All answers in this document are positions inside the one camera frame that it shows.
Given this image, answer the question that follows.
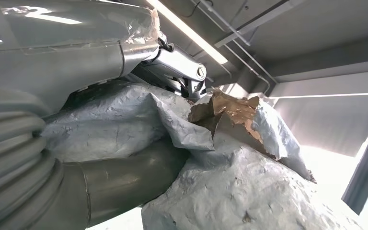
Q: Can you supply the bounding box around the grey parcel bag torn brown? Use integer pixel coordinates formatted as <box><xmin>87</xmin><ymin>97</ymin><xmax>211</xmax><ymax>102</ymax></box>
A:
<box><xmin>41</xmin><ymin>80</ymin><xmax>366</xmax><ymax>230</ymax></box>

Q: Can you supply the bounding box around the ceiling strip light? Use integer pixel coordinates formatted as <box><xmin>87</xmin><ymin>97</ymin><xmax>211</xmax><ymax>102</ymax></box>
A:
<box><xmin>146</xmin><ymin>0</ymin><xmax>229</xmax><ymax>65</ymax></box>

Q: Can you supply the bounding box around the grey ceiling pipe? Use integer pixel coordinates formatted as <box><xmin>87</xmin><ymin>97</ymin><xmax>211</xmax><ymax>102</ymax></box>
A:
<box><xmin>200</xmin><ymin>0</ymin><xmax>278</xmax><ymax>85</ymax></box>

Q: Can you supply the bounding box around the grey window blind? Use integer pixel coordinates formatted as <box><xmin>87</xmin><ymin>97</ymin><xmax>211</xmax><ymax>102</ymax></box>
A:
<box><xmin>271</xmin><ymin>93</ymin><xmax>368</xmax><ymax>159</ymax></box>

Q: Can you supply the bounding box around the dark window frame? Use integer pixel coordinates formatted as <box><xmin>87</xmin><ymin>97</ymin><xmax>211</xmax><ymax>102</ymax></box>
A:
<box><xmin>341</xmin><ymin>104</ymin><xmax>368</xmax><ymax>217</ymax></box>

